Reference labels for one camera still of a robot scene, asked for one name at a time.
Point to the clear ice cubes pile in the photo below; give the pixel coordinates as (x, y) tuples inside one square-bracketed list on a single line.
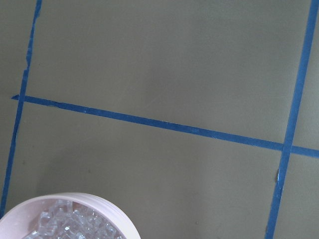
[(69, 220)]

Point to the pink bowl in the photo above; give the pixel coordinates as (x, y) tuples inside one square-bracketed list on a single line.
[(21, 219)]

